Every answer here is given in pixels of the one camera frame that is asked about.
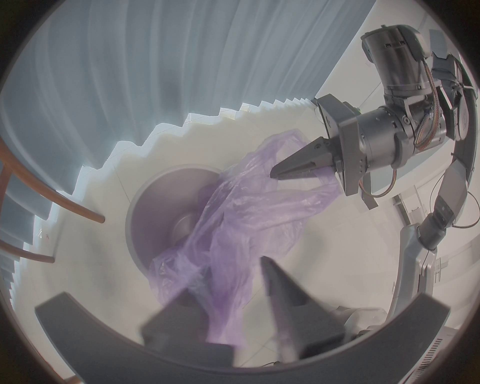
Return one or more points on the white curtain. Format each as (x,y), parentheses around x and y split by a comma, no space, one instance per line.
(168,67)

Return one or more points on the purple plastic bag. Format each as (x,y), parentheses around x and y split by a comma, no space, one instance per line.
(240,210)

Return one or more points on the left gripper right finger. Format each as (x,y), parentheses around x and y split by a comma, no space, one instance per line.
(296,315)

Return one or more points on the white cushioned wooden chair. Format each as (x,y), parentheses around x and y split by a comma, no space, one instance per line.
(56,200)

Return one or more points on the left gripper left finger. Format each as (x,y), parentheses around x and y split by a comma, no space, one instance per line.
(176,326)

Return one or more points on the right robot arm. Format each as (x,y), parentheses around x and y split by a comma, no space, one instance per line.
(401,60)

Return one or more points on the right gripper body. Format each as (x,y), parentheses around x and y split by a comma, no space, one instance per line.
(378,142)

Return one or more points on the white trash bin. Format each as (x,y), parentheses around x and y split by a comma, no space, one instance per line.
(157,210)

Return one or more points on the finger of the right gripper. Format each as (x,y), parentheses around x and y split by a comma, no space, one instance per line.
(315,152)
(318,171)

